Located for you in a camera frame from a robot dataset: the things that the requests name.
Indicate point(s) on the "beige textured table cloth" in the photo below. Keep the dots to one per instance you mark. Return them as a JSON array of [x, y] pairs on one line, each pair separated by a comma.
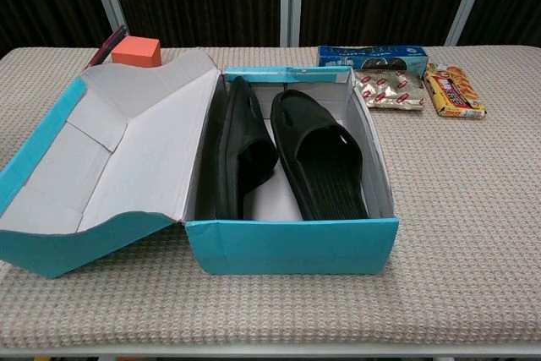
[[270, 306]]

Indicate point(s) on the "black slipper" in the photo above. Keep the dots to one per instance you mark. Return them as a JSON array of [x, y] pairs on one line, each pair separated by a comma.
[[313, 124], [236, 132]]

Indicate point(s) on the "flat red case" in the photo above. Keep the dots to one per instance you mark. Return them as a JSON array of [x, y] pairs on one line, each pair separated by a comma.
[[105, 46]]

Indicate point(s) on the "silver red snack packet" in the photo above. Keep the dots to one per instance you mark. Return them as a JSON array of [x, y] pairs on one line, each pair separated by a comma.
[[389, 90]]

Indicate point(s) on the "yellow snack packet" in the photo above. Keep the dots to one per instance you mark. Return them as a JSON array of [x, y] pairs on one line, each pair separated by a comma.
[[454, 90]]

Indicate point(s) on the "blue cookie package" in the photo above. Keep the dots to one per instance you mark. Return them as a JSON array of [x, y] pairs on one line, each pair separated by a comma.
[[372, 56]]

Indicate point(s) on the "orange block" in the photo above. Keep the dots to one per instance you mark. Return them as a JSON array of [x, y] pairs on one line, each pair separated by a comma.
[[135, 50]]

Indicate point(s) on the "teal cardboard shoe box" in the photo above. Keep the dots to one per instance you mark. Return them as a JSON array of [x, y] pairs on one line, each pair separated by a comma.
[[291, 247]]

